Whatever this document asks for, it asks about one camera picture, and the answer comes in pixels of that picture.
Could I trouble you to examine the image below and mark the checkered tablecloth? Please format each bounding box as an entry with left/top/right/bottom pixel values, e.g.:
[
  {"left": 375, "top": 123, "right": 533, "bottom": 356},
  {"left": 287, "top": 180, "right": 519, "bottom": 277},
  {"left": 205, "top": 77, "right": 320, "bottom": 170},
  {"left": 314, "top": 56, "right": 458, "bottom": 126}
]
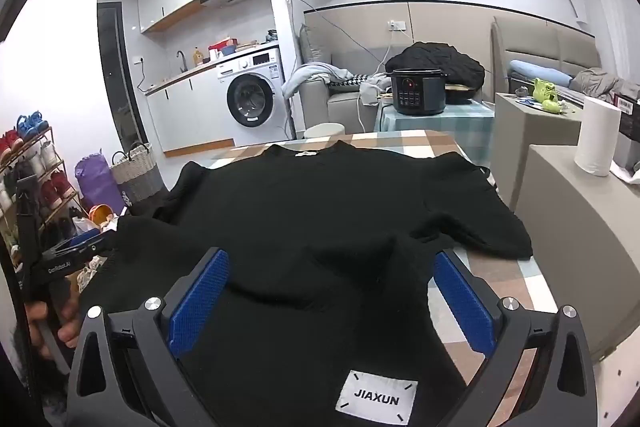
[{"left": 205, "top": 129, "right": 561, "bottom": 408}]

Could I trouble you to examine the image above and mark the blue pillow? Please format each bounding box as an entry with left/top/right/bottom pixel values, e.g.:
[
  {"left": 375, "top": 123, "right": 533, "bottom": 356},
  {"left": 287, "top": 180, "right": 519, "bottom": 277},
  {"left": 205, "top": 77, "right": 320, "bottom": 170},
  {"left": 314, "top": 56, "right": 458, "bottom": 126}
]
[{"left": 507, "top": 59, "right": 573, "bottom": 88}]

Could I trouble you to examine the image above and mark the person's left hand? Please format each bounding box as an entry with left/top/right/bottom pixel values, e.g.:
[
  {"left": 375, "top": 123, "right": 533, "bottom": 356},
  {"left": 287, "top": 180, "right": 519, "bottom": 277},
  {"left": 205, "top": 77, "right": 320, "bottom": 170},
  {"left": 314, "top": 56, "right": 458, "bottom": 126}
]
[{"left": 25, "top": 292, "right": 83, "bottom": 358}]

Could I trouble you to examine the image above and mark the orange bowl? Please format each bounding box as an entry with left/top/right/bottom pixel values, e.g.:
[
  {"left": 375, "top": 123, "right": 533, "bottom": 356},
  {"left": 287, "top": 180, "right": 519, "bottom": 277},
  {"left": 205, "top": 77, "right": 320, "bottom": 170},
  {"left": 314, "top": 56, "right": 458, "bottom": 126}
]
[{"left": 89, "top": 204, "right": 118, "bottom": 228}]

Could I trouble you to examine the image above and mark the beige bed headboard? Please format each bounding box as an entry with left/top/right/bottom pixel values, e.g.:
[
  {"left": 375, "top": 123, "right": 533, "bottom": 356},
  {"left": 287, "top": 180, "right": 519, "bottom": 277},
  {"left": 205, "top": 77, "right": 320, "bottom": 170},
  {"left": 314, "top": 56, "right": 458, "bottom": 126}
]
[{"left": 492, "top": 16, "right": 601, "bottom": 95}]

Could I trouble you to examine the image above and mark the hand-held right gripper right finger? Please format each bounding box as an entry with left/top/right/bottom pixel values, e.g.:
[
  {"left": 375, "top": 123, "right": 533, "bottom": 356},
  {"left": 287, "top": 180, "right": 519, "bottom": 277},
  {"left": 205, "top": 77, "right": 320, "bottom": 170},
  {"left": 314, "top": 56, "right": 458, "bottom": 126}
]
[{"left": 432, "top": 249, "right": 598, "bottom": 427}]

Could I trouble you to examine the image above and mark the black door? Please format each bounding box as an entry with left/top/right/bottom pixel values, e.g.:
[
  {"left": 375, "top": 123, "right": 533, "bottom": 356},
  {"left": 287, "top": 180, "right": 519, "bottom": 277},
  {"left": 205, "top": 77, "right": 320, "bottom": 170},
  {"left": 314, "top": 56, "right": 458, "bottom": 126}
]
[{"left": 97, "top": 2, "right": 151, "bottom": 148}]

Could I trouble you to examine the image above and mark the green toy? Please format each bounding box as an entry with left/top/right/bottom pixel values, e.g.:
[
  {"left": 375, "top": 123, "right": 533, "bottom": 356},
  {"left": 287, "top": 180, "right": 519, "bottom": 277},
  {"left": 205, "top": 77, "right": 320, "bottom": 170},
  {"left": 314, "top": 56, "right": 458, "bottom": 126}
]
[{"left": 532, "top": 78, "right": 563, "bottom": 114}]

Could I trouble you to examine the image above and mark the grey blanket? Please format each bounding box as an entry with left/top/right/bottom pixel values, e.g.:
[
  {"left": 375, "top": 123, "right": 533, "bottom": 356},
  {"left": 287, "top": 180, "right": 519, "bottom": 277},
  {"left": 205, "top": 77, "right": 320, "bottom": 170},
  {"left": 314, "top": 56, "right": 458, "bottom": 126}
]
[{"left": 570, "top": 69, "right": 640, "bottom": 102}]

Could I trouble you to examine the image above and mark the shoe rack with shoes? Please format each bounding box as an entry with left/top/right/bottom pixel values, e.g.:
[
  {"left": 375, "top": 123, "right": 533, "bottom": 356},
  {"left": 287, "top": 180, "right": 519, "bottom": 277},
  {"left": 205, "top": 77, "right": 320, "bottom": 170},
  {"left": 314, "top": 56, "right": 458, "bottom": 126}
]
[{"left": 0, "top": 112, "right": 88, "bottom": 268}]

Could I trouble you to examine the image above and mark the woven laundry basket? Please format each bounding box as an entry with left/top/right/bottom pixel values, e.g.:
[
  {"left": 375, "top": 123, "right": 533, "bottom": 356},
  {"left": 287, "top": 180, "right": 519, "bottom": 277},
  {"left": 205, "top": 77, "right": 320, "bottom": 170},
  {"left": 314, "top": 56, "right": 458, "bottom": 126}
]
[{"left": 110, "top": 142, "right": 163, "bottom": 208}]

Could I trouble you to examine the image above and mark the light blue checkered side table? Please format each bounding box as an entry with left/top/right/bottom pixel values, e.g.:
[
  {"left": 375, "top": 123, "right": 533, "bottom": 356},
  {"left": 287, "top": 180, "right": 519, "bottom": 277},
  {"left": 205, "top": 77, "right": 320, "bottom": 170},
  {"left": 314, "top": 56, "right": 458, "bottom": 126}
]
[{"left": 375, "top": 99, "right": 496, "bottom": 168}]

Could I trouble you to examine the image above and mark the black knitted garment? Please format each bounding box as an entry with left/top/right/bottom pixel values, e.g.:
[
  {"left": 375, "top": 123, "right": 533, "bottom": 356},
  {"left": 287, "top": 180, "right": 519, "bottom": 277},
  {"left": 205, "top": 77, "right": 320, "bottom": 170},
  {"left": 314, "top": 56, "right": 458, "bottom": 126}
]
[{"left": 385, "top": 42, "right": 486, "bottom": 102}]

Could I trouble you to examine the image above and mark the white paper towel roll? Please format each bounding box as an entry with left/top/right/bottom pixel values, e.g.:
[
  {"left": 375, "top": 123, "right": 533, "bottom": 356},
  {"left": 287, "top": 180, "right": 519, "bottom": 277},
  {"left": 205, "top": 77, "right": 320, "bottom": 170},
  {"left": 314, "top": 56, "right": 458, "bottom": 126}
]
[{"left": 574, "top": 96, "right": 622, "bottom": 178}]

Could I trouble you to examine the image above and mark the white washing machine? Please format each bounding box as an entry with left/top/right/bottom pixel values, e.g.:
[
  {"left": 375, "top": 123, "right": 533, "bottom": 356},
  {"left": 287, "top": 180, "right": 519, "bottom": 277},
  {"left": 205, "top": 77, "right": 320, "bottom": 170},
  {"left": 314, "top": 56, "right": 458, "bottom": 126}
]
[{"left": 216, "top": 48, "right": 288, "bottom": 148}]

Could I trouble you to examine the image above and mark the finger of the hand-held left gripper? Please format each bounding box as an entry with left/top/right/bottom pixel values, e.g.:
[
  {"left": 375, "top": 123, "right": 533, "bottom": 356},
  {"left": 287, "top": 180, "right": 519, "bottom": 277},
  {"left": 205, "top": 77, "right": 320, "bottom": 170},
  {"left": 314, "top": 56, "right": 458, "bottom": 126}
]
[{"left": 47, "top": 227, "right": 118, "bottom": 260}]

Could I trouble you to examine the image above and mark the large beige cabinet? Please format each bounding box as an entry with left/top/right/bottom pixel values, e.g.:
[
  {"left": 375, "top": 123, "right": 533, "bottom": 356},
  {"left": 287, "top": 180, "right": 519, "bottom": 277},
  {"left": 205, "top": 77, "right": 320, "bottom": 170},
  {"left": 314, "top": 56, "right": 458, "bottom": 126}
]
[{"left": 515, "top": 144, "right": 640, "bottom": 388}]

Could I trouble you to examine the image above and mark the grey clothing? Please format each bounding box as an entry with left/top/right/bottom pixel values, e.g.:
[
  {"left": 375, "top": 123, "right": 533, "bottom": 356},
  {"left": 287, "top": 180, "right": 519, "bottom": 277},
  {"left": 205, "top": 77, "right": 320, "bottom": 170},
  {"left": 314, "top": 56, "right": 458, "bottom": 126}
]
[{"left": 282, "top": 63, "right": 351, "bottom": 100}]

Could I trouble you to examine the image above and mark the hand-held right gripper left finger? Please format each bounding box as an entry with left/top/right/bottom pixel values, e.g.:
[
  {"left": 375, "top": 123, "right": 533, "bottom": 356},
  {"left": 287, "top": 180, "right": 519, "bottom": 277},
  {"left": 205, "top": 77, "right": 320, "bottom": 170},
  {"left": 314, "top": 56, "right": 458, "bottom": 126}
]
[{"left": 65, "top": 247, "right": 231, "bottom": 427}]

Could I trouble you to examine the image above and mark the small beige cabinet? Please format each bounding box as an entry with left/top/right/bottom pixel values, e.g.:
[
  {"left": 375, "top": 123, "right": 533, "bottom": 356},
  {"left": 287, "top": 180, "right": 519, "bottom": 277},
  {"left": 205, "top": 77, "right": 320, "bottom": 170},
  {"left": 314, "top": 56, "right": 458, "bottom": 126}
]
[{"left": 495, "top": 92, "right": 583, "bottom": 212}]

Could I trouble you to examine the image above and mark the black box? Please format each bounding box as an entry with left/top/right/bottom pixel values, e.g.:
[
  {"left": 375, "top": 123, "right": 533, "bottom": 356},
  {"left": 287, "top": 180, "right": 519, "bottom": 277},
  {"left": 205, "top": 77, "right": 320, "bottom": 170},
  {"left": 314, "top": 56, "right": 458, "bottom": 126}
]
[{"left": 612, "top": 89, "right": 640, "bottom": 168}]

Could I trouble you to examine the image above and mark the black knit sweater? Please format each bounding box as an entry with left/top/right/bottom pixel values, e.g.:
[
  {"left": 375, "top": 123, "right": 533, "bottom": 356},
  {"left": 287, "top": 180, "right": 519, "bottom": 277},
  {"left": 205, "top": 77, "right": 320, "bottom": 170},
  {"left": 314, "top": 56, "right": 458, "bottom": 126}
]
[{"left": 77, "top": 142, "right": 535, "bottom": 427}]

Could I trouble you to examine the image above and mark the black desk phone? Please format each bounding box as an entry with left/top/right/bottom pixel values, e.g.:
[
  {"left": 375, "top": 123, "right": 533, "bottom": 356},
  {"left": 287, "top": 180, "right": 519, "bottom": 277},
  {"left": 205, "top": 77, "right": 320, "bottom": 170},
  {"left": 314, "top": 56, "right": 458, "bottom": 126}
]
[{"left": 390, "top": 68, "right": 447, "bottom": 116}]

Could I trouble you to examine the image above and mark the white kitchen counter cabinet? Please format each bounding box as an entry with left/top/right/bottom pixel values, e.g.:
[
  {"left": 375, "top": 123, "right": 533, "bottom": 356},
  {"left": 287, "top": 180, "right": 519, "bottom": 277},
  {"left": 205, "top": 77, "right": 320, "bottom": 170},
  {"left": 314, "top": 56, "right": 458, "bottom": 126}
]
[{"left": 145, "top": 57, "right": 236, "bottom": 158}]

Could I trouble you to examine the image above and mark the white round stool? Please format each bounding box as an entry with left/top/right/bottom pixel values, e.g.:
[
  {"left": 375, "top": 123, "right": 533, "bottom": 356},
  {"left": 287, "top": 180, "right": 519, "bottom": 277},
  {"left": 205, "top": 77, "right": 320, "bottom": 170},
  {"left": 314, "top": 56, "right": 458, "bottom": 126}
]
[{"left": 303, "top": 123, "right": 346, "bottom": 140}]

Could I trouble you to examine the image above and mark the beige sofa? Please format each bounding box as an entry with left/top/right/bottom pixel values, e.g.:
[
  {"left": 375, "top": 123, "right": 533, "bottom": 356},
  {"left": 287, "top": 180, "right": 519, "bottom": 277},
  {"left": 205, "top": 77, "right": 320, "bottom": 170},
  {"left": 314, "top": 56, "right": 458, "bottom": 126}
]
[{"left": 297, "top": 24, "right": 391, "bottom": 140}]

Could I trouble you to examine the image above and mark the purple bag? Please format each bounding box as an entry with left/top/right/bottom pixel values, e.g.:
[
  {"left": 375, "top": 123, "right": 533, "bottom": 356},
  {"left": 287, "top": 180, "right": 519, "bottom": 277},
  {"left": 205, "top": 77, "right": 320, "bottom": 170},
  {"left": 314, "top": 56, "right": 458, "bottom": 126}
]
[{"left": 75, "top": 149, "right": 126, "bottom": 212}]

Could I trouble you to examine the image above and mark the houndstooth pillow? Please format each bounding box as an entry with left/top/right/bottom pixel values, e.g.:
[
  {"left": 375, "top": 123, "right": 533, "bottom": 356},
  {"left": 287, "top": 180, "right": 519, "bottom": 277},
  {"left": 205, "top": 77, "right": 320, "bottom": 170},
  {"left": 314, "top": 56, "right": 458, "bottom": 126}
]
[{"left": 327, "top": 74, "right": 373, "bottom": 88}]

